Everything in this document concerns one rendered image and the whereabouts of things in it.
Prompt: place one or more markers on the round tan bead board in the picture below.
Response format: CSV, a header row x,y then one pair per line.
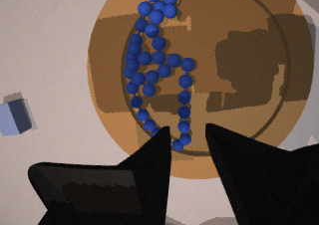
x,y
253,74

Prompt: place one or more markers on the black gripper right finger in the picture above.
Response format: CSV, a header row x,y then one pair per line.
x,y
264,184

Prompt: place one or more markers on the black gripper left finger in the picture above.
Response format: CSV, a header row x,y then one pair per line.
x,y
136,188

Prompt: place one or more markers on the blue cube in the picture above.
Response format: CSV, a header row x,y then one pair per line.
x,y
13,119

